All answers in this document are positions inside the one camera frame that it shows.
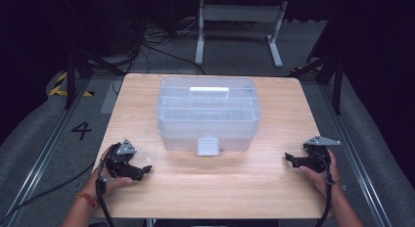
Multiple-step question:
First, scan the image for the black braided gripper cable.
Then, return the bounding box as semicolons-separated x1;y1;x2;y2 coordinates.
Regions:
313;151;335;227
94;148;115;227

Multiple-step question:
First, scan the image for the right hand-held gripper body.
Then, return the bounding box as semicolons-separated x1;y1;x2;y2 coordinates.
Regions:
302;135;342;173

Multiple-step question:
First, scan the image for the thin black floor cable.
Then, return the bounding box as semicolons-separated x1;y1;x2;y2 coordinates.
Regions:
0;161;96;225

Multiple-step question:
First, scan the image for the person's left hand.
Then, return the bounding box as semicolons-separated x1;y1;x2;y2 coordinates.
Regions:
81;145;133;204

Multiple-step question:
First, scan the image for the red orange bracelet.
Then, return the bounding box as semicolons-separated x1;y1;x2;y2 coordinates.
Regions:
75;192;99;208

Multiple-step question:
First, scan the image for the clear plastic storage box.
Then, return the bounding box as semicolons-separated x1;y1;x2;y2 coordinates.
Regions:
156;75;263;157

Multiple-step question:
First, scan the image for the black metal stand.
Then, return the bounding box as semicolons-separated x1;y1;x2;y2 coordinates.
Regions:
290;54;345;115
63;48;127;111

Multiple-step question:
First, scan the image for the person's right hand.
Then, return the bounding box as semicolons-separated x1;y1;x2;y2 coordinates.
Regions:
298;150;343;198

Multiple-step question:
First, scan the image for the tangle of black cables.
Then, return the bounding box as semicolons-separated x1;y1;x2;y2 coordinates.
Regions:
125;20;208;75

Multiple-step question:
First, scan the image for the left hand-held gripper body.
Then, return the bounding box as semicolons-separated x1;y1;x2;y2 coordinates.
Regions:
105;138;138;179

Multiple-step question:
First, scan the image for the yellow black floor tape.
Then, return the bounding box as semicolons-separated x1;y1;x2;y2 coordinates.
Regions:
291;66;323;73
48;71;95;98

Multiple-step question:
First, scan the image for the metal floor rail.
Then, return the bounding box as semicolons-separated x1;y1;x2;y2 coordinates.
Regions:
317;83;393;227
0;78;93;227

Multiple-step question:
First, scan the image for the grey metal-framed desk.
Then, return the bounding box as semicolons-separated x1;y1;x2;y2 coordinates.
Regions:
194;0;289;69

